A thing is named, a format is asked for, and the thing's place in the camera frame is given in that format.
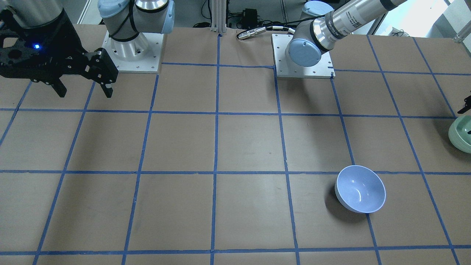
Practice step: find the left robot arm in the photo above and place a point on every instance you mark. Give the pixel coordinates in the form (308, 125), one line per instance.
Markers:
(387, 73)

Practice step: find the green ceramic bowl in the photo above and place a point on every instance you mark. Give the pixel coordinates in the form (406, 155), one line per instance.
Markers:
(459, 133)

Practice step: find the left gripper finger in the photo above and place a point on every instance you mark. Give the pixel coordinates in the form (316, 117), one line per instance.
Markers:
(467, 105)

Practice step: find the aluminium frame post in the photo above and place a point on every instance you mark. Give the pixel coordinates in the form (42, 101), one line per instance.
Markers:
(218, 16)

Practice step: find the black power brick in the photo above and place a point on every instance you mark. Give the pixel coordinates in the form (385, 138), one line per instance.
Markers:
(249, 18)

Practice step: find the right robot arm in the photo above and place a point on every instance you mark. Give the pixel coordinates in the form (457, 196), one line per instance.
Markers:
(124, 19)

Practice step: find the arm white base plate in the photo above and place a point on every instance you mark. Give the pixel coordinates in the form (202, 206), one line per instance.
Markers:
(286, 67)
(141, 55)

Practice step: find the blue ceramic bowl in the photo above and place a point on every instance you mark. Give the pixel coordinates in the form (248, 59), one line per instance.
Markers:
(359, 189)

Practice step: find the silver cable connector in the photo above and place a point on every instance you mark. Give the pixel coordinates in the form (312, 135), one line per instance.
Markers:
(251, 33)

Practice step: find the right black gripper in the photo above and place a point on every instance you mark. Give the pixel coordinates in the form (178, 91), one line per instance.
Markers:
(70, 45)

